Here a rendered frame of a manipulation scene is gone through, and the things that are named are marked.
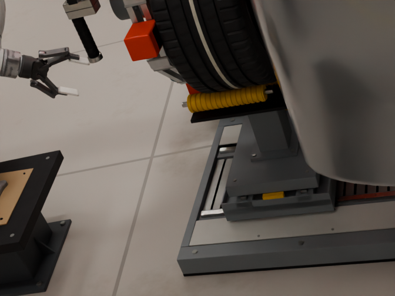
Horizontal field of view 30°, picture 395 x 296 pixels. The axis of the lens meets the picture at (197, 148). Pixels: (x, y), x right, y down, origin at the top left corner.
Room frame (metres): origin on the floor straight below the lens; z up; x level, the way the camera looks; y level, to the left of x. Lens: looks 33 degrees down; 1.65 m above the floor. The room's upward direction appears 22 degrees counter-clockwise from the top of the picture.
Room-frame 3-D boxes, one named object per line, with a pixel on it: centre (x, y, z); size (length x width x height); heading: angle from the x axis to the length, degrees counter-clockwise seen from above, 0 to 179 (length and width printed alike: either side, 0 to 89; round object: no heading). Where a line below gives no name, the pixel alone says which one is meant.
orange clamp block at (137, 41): (1.83, 0.03, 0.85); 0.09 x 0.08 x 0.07; 155
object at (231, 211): (2.08, -0.27, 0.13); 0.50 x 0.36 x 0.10; 155
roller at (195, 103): (1.97, -0.14, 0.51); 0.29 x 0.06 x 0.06; 65
